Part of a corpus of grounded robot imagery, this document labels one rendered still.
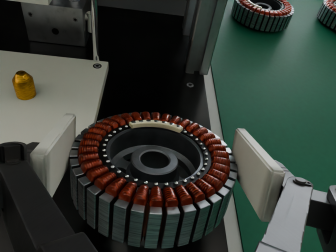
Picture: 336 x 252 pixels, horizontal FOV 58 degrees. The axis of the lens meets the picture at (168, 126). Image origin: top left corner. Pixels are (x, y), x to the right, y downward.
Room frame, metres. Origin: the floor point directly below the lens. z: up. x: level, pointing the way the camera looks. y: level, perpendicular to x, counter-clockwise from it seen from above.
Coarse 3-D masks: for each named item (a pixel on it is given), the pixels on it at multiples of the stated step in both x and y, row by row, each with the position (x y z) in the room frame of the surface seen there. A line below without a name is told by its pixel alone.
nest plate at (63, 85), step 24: (0, 72) 0.25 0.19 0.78; (48, 72) 0.27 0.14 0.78; (72, 72) 0.28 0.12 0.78; (96, 72) 0.29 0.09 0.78; (0, 96) 0.22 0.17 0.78; (48, 96) 0.23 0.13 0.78; (72, 96) 0.24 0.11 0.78; (96, 96) 0.24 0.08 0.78; (0, 120) 0.19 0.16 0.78; (24, 120) 0.19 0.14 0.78; (48, 120) 0.20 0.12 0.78
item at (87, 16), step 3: (87, 12) 0.37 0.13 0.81; (87, 15) 0.36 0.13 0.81; (87, 18) 0.36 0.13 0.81; (90, 18) 0.36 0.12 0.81; (87, 21) 0.36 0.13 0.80; (90, 21) 0.36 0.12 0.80; (87, 24) 0.36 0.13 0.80; (90, 24) 0.36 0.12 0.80; (87, 27) 0.36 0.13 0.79; (90, 27) 0.36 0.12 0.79; (87, 30) 0.36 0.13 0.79; (90, 30) 0.36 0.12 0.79; (90, 33) 0.36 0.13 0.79
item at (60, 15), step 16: (64, 0) 0.37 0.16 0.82; (80, 0) 0.37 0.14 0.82; (32, 16) 0.34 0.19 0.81; (48, 16) 0.35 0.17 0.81; (64, 16) 0.35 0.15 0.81; (80, 16) 0.35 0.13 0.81; (32, 32) 0.34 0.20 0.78; (48, 32) 0.35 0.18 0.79; (64, 32) 0.35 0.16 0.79; (80, 32) 0.35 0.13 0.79
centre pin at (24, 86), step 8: (16, 72) 0.23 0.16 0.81; (24, 72) 0.23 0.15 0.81; (16, 80) 0.22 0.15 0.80; (24, 80) 0.22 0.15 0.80; (32, 80) 0.23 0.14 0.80; (16, 88) 0.22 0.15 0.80; (24, 88) 0.22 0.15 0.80; (32, 88) 0.23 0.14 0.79; (16, 96) 0.22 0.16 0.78; (24, 96) 0.22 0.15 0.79; (32, 96) 0.22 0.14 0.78
